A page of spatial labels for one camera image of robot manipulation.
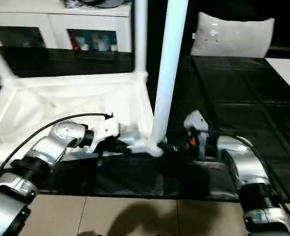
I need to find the white plastic table top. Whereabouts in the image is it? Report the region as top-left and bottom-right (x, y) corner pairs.
(0, 71), (165, 171)

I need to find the black table mat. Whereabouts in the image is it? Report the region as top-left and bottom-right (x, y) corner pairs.
(0, 44), (290, 201)

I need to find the grey cushion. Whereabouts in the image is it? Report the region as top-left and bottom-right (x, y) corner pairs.
(190, 12), (275, 58)

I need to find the white flat board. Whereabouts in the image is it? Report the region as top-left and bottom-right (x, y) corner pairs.
(265, 57), (290, 100)

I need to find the black cabinet with yellow label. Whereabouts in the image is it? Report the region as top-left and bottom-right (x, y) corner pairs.
(146, 0), (200, 56)

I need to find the white glass-door cabinet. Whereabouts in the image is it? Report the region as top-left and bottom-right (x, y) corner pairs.
(0, 0), (134, 53)

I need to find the black gear on cabinet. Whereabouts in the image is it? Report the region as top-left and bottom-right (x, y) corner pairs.
(64, 0), (131, 9)

